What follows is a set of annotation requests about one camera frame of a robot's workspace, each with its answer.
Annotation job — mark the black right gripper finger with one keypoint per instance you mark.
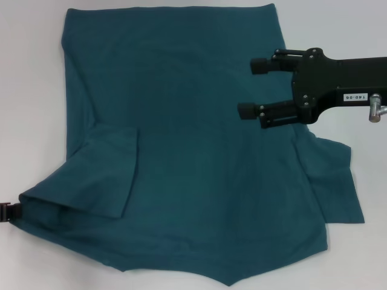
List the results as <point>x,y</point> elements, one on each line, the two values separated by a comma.
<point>259,66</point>
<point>281,114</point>

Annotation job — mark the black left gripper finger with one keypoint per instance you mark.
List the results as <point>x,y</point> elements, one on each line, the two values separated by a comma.
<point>7,213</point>

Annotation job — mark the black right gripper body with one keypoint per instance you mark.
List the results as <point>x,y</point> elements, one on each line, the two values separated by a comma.
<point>323,81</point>

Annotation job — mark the teal blue shirt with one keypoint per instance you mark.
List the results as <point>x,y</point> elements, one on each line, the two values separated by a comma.
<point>187,151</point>

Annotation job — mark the silver cylinder gripper connector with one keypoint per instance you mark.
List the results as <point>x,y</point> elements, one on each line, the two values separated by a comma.
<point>375,108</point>

